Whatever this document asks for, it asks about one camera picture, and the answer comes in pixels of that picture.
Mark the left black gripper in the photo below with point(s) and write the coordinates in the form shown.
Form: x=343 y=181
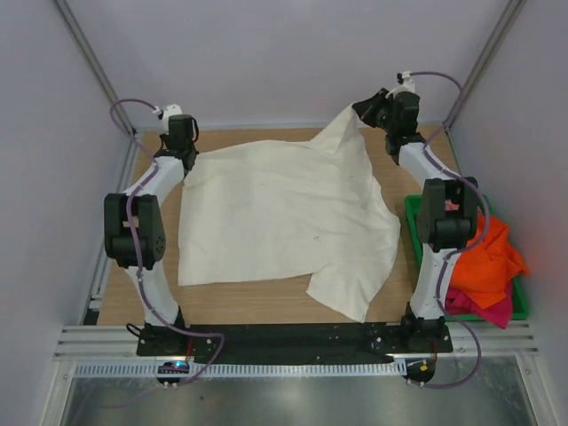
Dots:
x=163 y=137

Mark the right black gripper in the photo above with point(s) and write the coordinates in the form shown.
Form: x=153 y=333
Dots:
x=366 y=109

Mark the cream white t shirt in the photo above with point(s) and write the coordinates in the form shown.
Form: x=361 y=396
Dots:
x=275 y=209

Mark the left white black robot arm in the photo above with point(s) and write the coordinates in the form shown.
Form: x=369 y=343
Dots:
x=134 y=234

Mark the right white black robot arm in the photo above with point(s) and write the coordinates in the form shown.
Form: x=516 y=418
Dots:
x=446 y=224

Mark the pink t shirt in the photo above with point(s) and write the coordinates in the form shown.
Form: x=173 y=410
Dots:
x=451 y=207

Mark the orange t shirt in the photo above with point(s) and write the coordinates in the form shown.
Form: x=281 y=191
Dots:
x=484 y=272

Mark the magenta t shirt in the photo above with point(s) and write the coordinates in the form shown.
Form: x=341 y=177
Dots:
x=499 y=314

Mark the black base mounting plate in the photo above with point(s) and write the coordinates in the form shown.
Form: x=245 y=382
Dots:
x=270 y=341

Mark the right aluminium corner post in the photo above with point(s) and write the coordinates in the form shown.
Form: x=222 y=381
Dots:
x=492 y=44

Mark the aluminium corner post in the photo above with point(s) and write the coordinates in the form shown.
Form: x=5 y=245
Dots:
x=84 y=46
x=492 y=44

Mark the left aluminium corner post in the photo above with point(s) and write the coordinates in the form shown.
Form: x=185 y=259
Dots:
x=84 y=46

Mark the white slotted cable duct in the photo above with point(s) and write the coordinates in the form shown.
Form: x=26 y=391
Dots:
x=177 y=370

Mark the aluminium front frame rail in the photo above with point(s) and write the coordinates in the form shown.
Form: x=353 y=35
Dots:
x=113 y=342

